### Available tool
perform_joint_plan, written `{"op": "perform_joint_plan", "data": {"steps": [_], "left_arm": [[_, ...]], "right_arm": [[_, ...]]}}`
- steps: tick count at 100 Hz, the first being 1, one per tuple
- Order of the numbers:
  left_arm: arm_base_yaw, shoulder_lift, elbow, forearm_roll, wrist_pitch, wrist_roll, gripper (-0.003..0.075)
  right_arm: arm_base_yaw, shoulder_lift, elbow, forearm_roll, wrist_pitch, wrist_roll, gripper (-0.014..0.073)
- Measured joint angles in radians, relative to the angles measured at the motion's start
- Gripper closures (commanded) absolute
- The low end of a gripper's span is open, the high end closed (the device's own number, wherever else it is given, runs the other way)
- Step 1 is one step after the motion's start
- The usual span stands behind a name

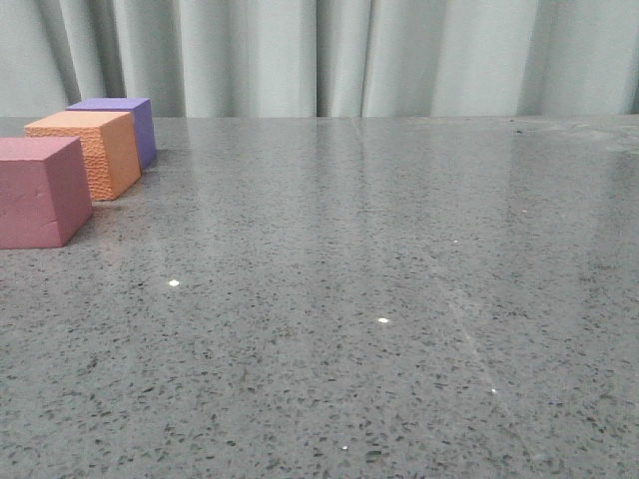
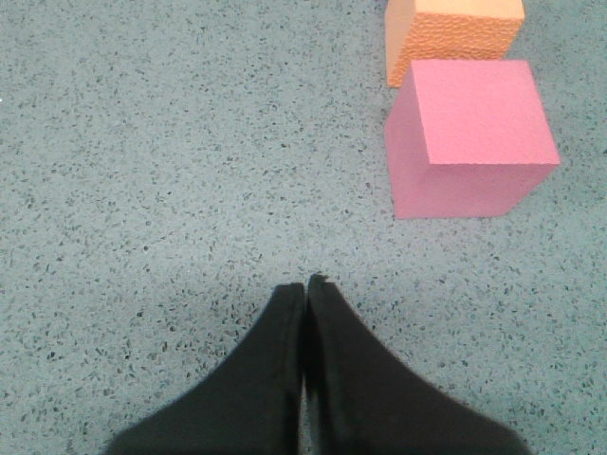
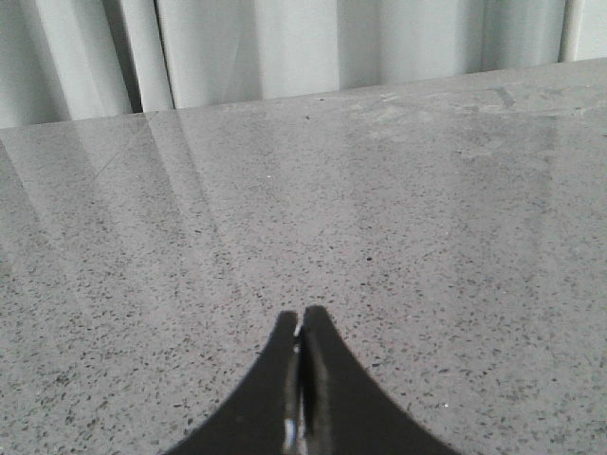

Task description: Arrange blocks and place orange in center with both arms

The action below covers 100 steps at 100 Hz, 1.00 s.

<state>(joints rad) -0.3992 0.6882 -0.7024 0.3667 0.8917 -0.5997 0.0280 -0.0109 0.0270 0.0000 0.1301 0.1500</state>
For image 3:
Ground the grey-green pleated curtain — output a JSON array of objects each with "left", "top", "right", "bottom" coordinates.
[{"left": 1, "top": 1, "right": 606, "bottom": 127}]

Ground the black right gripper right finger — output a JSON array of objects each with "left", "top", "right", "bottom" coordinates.
[{"left": 301, "top": 305, "right": 455, "bottom": 454}]

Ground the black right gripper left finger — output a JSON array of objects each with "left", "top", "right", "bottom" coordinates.
[{"left": 169, "top": 312, "right": 300, "bottom": 454}]

